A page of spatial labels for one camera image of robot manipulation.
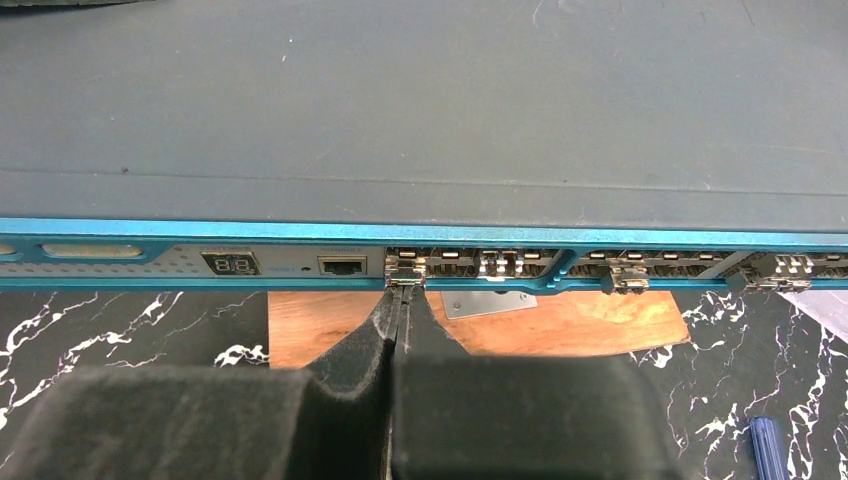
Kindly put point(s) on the blue red screwdriver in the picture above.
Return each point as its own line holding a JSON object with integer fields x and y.
{"x": 769, "y": 454}

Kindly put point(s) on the silver metal mount bracket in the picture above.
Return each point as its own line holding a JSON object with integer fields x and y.
{"x": 465, "y": 304}

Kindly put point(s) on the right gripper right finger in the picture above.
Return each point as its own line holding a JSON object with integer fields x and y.
{"x": 456, "y": 415}

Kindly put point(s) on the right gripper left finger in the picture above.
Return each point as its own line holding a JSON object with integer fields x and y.
{"x": 327, "y": 420}

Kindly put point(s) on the wooden base board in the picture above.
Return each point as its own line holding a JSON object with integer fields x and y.
{"x": 303, "y": 325}

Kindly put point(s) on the silver SFP plug module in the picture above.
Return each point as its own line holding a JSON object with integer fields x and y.
{"x": 401, "y": 271}

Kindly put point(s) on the dark teal network switch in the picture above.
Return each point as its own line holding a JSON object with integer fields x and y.
{"x": 535, "y": 146}

